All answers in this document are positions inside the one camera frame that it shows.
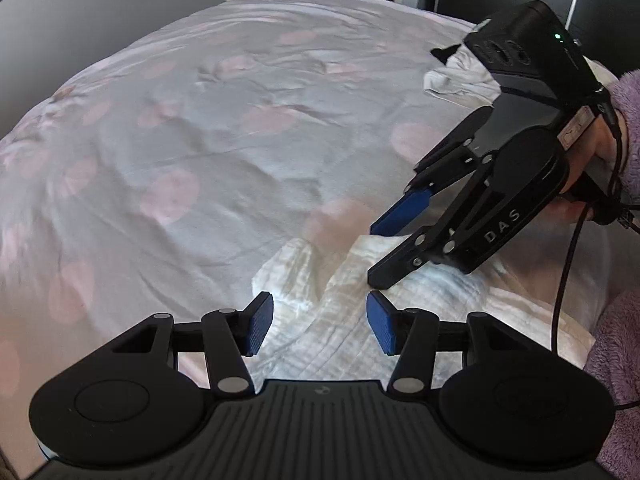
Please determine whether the white smooth shirt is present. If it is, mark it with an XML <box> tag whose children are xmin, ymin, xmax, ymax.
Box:
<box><xmin>423</xmin><ymin>52</ymin><xmax>622</xmax><ymax>106</ymax></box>

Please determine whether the white crinkled muslin garment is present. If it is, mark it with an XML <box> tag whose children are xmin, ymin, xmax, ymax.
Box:
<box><xmin>246</xmin><ymin>233</ymin><xmax>597</xmax><ymax>384</ymax></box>

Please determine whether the person right hand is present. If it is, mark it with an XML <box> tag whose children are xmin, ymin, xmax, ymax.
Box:
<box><xmin>541</xmin><ymin>110</ymin><xmax>628</xmax><ymax>224</ymax></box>

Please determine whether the purple fuzzy sleeve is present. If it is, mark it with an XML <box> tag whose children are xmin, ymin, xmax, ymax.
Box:
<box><xmin>585</xmin><ymin>70</ymin><xmax>639</xmax><ymax>479</ymax></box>

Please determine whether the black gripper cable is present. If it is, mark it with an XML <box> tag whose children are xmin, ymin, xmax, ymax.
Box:
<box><xmin>549</xmin><ymin>104</ymin><xmax>640</xmax><ymax>411</ymax></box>

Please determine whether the black camera box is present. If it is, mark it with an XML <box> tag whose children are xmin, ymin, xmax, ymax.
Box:
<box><xmin>463</xmin><ymin>0</ymin><xmax>605</xmax><ymax>108</ymax></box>

